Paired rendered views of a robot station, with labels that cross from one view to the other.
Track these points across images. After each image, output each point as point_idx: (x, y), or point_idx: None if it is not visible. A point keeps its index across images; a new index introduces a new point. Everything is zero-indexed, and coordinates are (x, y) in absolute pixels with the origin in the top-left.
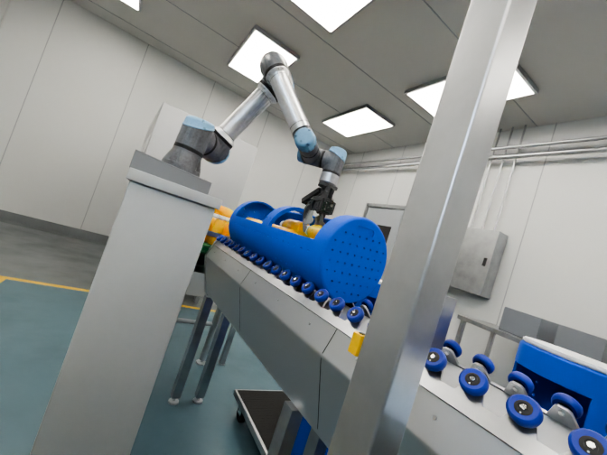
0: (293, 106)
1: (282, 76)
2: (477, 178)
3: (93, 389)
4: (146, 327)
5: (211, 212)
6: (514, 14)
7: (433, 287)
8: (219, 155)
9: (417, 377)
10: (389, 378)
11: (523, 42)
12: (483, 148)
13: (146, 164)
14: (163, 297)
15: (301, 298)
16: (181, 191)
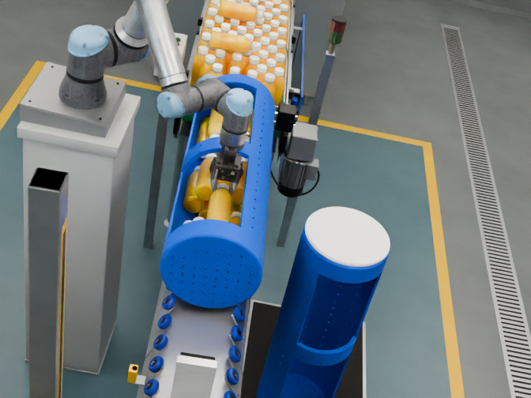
0: (156, 55)
1: (143, 3)
2: (50, 355)
3: None
4: (80, 258)
5: (111, 159)
6: (36, 284)
7: (39, 397)
8: (130, 60)
9: None
10: None
11: (56, 292)
12: (47, 343)
13: (34, 116)
14: (87, 235)
15: (167, 291)
16: (70, 144)
